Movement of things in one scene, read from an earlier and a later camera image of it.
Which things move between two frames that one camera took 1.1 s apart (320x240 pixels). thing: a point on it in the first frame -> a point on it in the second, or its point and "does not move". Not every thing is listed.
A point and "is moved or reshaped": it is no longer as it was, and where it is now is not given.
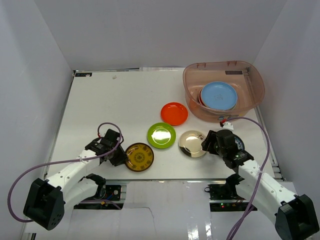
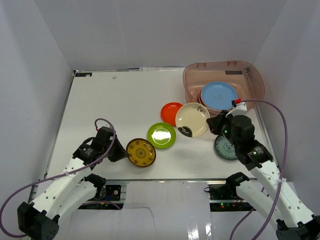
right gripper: [211, 138] -> [214, 124]
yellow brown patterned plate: [140, 157] is moved or reshaped
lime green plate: [161, 135] does not move
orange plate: [174, 113] does not move
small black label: [83, 74] does not move
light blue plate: [219, 95] does not move
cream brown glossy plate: [190, 143] -> [191, 119]
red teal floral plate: [200, 97] does not move
